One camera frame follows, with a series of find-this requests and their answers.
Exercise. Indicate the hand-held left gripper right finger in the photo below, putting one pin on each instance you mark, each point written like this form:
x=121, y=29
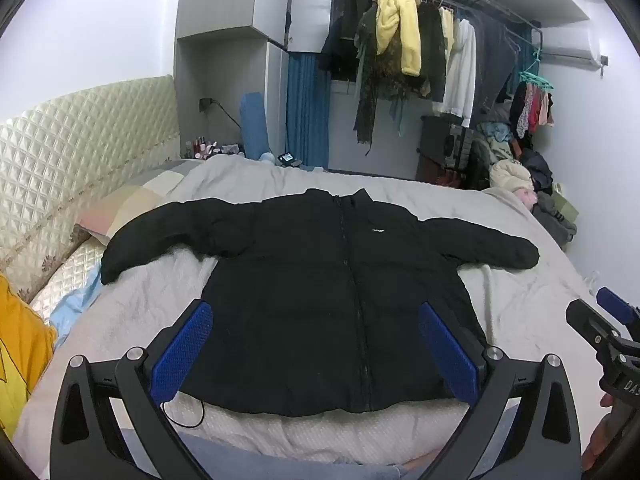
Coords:
x=445, y=350

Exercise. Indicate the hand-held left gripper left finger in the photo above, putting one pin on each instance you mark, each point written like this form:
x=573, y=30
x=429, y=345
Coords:
x=185, y=350

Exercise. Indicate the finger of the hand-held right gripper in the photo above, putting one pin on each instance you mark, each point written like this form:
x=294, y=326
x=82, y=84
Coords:
x=582, y=317
x=614, y=306

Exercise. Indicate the black puffer jacket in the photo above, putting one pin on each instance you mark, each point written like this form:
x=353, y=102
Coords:
x=300, y=285

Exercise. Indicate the pile of clothes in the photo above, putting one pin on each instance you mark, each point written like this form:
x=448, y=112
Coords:
x=542, y=170

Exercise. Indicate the person's right hand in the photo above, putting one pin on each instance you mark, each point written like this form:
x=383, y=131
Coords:
x=599, y=447

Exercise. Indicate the light blue cloth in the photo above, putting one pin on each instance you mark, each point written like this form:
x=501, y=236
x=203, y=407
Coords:
x=75, y=305

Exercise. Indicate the cream quilted bed sheet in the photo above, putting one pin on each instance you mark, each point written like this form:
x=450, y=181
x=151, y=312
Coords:
x=65, y=270

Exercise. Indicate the pastel checked pillow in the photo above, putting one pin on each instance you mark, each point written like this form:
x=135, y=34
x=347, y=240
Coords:
x=125, y=205

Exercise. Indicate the cream fleece garment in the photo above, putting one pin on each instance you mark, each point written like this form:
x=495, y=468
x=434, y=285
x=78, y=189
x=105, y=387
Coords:
x=510, y=176

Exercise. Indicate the yellow cloth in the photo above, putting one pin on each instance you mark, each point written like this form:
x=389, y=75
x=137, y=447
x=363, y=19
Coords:
x=20, y=350

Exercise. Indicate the bed with grey blanket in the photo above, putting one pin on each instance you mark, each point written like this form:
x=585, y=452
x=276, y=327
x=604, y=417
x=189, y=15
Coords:
x=250, y=175

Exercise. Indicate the dark storage cabinet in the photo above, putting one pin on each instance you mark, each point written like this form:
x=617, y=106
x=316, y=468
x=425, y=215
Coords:
x=437, y=155

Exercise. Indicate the row of cosmetic bottles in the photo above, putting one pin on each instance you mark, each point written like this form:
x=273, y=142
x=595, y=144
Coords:
x=202, y=148

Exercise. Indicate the hanging socks bunch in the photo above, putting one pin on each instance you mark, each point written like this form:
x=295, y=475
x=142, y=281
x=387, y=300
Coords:
x=535, y=110

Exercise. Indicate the small screen device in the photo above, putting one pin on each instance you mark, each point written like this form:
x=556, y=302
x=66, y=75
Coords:
x=288, y=158

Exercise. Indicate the teal hanging garment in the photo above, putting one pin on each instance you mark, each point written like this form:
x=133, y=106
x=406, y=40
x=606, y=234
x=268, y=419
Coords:
x=398, y=115

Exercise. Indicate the teal clip hanger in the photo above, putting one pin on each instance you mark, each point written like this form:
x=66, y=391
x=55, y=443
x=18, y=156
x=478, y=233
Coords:
x=536, y=77

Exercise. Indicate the cream quilted headboard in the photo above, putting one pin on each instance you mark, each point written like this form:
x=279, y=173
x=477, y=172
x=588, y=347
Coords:
x=75, y=135

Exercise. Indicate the white air conditioner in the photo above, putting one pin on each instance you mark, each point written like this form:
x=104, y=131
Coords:
x=570, y=46

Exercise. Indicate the dark patterned scarf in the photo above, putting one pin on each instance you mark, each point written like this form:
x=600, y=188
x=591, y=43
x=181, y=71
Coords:
x=370, y=95

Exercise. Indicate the dark grey hanging coat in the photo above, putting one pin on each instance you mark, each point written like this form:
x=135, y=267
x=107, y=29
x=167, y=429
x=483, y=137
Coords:
x=495, y=65

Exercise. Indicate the blue curtain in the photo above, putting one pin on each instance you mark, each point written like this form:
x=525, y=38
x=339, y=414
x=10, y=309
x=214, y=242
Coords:
x=307, y=110

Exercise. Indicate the white hoodie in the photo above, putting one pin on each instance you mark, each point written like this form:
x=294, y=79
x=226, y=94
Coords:
x=462, y=70

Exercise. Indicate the grey wardrobe cabinet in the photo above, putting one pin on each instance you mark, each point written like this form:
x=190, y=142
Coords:
x=225, y=60

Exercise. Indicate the black hanging jacket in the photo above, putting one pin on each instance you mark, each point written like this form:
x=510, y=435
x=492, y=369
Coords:
x=431, y=50

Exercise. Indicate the yellow fleece jacket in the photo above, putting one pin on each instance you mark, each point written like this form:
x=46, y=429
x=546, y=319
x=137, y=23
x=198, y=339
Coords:
x=397, y=25

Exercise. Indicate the black hanging coat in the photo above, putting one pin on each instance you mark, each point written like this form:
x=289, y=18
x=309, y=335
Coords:
x=345, y=25

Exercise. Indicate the black wall charger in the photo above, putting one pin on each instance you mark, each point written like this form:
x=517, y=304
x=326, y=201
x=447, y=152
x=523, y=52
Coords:
x=205, y=105

